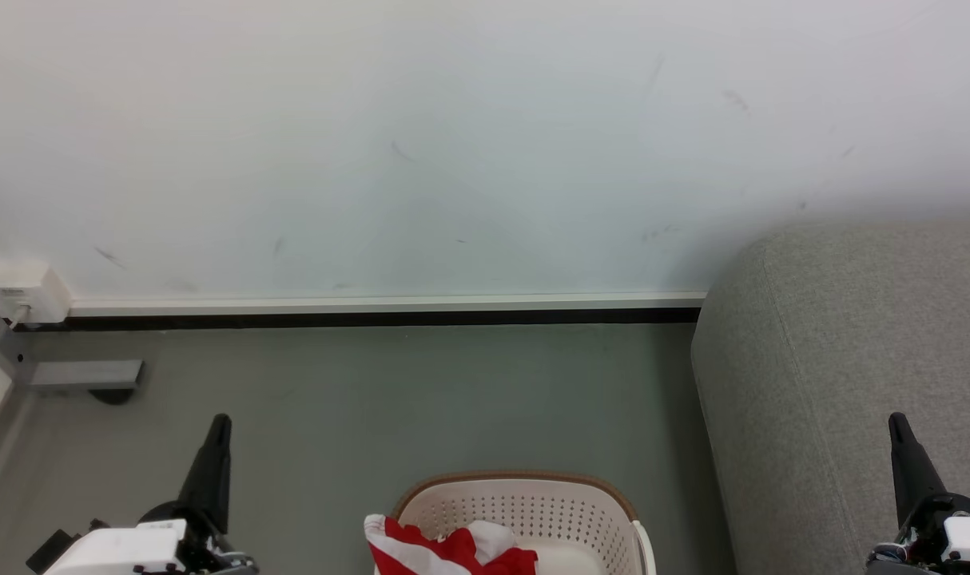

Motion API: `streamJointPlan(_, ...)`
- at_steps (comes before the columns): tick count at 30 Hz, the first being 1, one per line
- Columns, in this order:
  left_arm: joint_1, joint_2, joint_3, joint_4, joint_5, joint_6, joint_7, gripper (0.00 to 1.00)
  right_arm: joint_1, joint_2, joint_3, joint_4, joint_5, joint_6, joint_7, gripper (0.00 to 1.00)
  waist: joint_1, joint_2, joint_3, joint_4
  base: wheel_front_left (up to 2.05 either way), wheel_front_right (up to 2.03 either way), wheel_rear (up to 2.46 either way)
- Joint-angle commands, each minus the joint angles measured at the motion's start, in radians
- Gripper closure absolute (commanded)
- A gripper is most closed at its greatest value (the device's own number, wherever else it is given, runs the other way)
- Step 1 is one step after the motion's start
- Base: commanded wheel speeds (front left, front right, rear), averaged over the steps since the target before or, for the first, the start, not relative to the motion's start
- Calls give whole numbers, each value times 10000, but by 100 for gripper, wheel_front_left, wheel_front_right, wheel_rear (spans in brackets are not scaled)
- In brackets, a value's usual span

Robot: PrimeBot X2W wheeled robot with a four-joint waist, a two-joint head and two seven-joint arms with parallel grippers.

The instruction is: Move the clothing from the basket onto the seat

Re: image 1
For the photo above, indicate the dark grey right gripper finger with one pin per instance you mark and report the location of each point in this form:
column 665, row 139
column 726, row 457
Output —
column 910, row 471

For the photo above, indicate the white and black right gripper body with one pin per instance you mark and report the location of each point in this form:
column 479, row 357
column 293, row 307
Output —
column 964, row 543

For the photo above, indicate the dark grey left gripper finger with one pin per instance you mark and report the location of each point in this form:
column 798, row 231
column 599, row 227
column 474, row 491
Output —
column 212, row 471

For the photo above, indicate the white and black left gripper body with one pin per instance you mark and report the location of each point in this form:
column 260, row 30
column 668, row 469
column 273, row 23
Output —
column 125, row 549

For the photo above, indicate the red shorts with white trim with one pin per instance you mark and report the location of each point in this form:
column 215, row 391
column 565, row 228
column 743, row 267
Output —
column 421, row 555

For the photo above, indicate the grey fabric sofa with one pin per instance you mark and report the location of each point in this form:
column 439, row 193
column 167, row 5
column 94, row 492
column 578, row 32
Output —
column 844, row 375

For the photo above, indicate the black furniture foot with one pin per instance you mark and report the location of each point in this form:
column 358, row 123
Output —
column 113, row 394

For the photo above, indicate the grey metal furniture leg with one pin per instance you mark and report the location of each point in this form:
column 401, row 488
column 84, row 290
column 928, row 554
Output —
column 77, row 374

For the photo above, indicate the cream perforated laundry basket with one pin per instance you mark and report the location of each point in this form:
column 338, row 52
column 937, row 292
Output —
column 549, row 511

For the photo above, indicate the white wall socket box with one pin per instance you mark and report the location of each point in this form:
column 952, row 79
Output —
column 23, row 289

